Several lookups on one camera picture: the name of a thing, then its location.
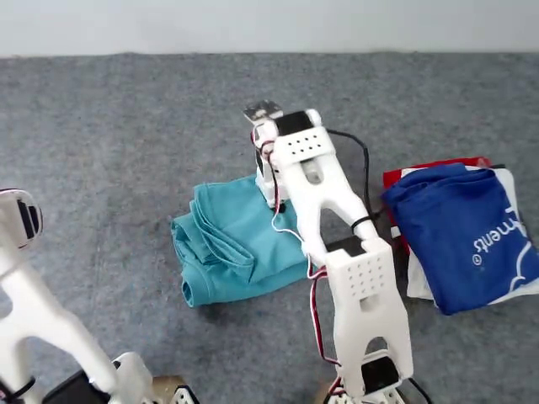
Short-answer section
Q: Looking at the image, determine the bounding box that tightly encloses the teal shirt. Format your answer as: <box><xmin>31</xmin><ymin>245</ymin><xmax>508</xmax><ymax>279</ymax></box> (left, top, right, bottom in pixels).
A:
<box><xmin>169</xmin><ymin>174</ymin><xmax>316</xmax><ymax>309</ymax></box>

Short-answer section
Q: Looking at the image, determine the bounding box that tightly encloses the red shirt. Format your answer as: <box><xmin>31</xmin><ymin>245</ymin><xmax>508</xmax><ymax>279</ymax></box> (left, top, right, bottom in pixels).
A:
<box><xmin>382</xmin><ymin>156</ymin><xmax>494</xmax><ymax>256</ymax></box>

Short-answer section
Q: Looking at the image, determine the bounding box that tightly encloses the black cable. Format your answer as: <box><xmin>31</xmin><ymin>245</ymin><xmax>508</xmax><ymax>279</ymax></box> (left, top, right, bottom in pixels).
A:
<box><xmin>326</xmin><ymin>128</ymin><xmax>387</xmax><ymax>224</ymax></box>

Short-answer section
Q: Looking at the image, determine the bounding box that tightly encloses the blue shirt with white print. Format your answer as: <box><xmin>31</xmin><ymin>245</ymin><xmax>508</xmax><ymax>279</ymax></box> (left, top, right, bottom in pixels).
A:
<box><xmin>380</xmin><ymin>163</ymin><xmax>539</xmax><ymax>316</ymax></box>

